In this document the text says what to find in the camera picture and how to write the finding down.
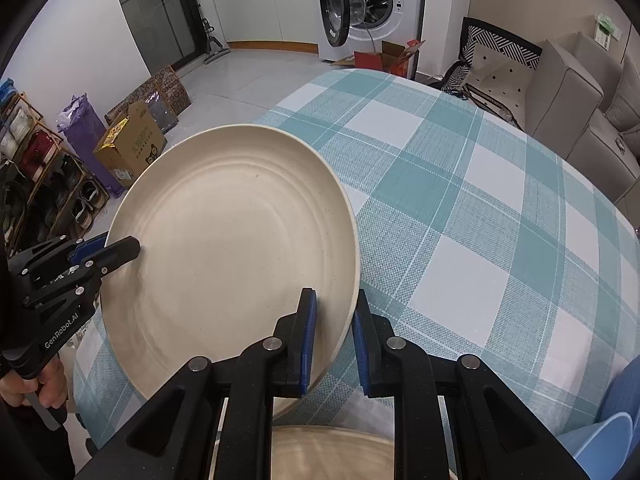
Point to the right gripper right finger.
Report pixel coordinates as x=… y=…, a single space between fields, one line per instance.
x=390 y=366

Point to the white washing machine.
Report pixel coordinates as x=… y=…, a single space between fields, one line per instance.
x=348 y=26

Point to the grey sofa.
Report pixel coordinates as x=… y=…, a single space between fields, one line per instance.
x=584 y=106

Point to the person left hand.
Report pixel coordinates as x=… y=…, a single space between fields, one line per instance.
x=50 y=385

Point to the purple bag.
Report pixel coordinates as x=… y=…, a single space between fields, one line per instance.
x=83 y=129

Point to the wooden shoe rack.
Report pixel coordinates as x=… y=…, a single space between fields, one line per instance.
x=46 y=190

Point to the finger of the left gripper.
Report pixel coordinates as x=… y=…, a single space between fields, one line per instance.
x=86 y=248
x=111 y=257

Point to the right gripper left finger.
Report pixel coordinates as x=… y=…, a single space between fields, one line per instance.
x=278 y=366

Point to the white kitchen cabinet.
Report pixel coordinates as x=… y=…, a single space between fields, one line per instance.
x=285 y=25

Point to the red cardboard box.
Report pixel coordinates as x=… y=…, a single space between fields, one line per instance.
x=392 y=59

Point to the teal plaid tablecloth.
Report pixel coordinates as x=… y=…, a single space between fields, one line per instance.
x=475 y=238

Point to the brown cardboard box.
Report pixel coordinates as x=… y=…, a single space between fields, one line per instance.
x=131 y=144

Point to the black white patterned chair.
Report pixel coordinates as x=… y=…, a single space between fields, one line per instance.
x=493 y=70

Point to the large blue bowl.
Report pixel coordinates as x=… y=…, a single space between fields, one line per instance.
x=609 y=448

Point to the large cream plate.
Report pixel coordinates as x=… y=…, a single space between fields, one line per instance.
x=233 y=223

